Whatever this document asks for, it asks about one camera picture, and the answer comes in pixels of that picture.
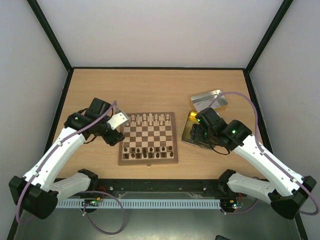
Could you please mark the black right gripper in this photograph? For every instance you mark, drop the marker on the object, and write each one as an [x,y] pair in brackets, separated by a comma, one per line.
[196,132]

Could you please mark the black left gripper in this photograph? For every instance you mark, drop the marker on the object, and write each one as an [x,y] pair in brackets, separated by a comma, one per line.
[114,138]

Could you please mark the gold tin tray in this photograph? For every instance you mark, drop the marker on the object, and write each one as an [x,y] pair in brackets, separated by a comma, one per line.
[193,133]

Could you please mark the wooden chessboard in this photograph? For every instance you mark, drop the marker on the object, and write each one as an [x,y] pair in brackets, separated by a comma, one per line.
[149,130]

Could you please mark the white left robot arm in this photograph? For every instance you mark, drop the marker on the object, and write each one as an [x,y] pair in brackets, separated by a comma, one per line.
[36,191]

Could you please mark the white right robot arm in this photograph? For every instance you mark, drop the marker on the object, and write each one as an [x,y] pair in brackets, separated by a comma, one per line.
[285,190]

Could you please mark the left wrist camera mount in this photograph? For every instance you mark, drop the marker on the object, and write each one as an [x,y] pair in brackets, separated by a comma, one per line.
[118,119]

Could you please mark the white slotted cable duct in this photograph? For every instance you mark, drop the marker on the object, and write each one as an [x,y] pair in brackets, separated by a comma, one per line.
[73,203]

